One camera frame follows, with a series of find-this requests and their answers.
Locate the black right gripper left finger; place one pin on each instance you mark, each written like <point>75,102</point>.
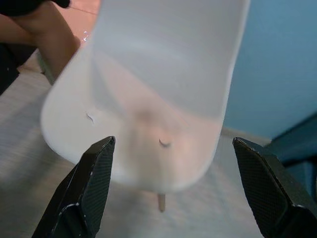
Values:
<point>81,198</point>

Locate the dark blue bed frame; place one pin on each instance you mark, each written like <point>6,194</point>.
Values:
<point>302,138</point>

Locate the white plastic chair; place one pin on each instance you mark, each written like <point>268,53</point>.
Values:
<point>161,74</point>

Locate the pale green furniture leg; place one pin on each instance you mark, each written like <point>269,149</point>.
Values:
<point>47,72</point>

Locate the black furniture piece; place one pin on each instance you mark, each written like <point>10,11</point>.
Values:
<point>7,69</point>

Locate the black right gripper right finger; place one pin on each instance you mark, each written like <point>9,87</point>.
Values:
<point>272,196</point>

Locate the person with bare legs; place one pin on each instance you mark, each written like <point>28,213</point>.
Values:
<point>49,32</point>

